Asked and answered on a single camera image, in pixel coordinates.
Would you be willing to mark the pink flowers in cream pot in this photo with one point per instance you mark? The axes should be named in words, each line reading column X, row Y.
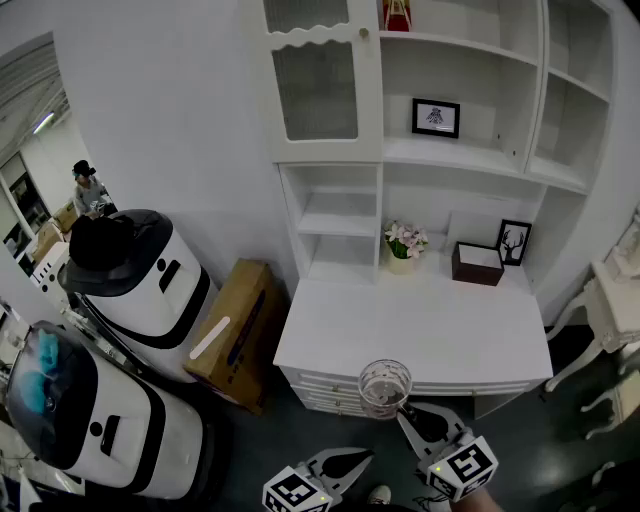
column 402, row 245

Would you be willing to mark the white leaning board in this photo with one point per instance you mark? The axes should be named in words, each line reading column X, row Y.
column 472, row 227

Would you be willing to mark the white ornate chair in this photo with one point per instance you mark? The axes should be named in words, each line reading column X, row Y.
column 615, row 310

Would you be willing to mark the black framed deer picture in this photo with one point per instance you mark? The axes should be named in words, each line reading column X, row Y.
column 515, row 242

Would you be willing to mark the white panel with black dots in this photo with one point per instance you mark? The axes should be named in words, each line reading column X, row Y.
column 47, row 272

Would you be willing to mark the ceiling tube light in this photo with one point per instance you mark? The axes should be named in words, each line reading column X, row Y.
column 44, row 123

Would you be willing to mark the red gift box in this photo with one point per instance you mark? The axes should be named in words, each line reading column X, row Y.
column 396, row 15

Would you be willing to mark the white bookshelf hutch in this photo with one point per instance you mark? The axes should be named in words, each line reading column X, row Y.
column 500, row 160

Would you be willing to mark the white robot with glossy lid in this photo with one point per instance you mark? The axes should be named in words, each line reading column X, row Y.
column 125, row 430

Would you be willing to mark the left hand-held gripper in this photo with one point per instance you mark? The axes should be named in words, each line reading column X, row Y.
column 295, row 492

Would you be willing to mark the long brown cardboard box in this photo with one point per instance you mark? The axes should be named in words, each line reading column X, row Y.
column 240, row 335

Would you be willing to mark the clear patterned glass cup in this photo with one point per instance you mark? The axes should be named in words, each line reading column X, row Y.
column 385, row 395

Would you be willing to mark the blue crumpled cloth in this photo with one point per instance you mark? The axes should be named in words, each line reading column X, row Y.
column 45, row 360

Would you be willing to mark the dark brown open box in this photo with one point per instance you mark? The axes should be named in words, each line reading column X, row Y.
column 475, row 272

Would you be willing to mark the white desk tabletop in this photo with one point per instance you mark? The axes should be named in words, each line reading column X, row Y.
column 410, row 330

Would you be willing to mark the white robot with grey lid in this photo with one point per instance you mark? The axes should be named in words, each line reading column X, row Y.
column 150, row 300

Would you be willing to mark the white ribbed glass cabinet door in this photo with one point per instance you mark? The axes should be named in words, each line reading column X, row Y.
column 320, row 90

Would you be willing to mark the stacked brown cardboard cartons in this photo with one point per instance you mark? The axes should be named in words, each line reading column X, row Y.
column 50, row 235

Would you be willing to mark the round brass door knob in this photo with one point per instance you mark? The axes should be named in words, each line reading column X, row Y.
column 364, row 33

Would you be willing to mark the white wooden shelf unit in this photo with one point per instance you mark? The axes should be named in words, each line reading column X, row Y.
column 340, row 210

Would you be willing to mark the person's right forearm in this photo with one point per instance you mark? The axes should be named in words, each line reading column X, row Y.
column 487, row 502

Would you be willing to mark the person's white sneaker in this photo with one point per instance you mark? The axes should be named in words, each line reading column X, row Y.
column 380, row 496

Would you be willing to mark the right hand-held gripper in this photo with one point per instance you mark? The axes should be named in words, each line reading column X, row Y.
column 465, row 470

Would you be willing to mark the black framed abstract picture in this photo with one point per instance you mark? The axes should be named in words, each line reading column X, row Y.
column 436, row 118

